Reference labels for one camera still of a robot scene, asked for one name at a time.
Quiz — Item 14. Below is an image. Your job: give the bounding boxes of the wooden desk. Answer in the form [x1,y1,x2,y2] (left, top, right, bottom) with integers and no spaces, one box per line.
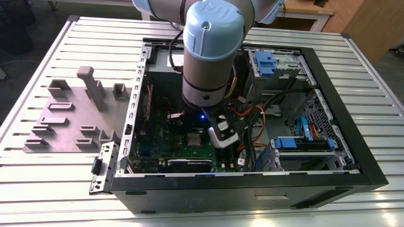
[277,0,336,33]

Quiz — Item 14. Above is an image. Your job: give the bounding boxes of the black RAM slot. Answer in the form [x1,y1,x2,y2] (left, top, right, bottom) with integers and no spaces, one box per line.
[217,148,227,169]
[227,141,236,168]

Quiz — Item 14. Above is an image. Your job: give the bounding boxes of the blue drive latch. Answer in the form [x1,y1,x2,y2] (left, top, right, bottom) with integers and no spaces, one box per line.
[255,51,277,77]

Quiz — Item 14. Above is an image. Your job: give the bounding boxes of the black PC case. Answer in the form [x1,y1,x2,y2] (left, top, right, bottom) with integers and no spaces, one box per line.
[107,37,389,215]

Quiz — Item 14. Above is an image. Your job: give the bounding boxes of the black cable bundle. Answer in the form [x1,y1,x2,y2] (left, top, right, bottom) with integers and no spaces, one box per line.
[244,87,312,172]

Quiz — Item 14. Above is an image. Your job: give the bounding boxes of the silver drive cage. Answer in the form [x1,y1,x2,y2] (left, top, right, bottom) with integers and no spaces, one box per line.
[244,48,316,105]

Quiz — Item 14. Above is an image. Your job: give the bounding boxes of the grey power supply unit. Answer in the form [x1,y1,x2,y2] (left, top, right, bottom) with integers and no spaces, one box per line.
[147,49,185,106]

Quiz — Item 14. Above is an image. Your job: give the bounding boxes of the black camera cable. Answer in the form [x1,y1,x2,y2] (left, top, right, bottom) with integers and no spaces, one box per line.
[168,30,184,72]

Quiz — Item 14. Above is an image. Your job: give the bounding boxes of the blue data wire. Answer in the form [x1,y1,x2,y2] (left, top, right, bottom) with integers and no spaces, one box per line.
[296,117,320,141]

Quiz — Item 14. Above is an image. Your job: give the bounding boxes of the black graphics card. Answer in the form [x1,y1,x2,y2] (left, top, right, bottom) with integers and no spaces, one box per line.
[157,157,213,174]

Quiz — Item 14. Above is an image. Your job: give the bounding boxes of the hard disk in blue carrier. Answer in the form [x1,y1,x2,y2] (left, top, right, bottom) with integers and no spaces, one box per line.
[273,137,336,152]

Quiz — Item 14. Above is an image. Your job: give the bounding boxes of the wooden cabinet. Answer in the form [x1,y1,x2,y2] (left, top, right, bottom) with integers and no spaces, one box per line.
[321,0,404,64]

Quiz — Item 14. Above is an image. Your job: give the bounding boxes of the silver disk bay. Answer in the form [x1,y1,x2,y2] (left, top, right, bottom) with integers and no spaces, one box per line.
[268,136,360,172]

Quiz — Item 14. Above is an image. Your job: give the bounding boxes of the green motherboard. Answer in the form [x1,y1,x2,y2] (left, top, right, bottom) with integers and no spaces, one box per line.
[128,104,244,173]

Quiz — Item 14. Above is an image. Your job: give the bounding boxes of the metal slot bracket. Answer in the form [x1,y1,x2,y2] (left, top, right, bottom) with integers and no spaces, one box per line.
[89,141,115,195]

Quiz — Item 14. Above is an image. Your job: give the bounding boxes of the grey parts rack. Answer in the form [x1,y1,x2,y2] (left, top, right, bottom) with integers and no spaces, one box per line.
[23,65,133,154]

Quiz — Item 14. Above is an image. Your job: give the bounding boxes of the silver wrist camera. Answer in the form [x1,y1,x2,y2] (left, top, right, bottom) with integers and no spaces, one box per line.
[201,106,240,149]

